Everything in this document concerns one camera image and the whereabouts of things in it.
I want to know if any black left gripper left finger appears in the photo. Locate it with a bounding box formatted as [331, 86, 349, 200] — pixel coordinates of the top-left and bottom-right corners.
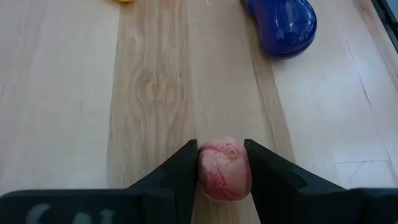
[0, 139, 199, 224]

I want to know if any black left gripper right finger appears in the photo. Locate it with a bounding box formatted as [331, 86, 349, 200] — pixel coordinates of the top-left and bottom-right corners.
[244, 139, 398, 224]

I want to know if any purple toy eggplant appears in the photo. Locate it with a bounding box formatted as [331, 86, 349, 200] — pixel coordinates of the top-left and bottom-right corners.
[243, 0, 318, 59]

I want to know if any pink wrinkled toy fruit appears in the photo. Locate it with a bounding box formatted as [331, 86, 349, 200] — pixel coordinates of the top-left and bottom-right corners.
[198, 136, 252, 202]

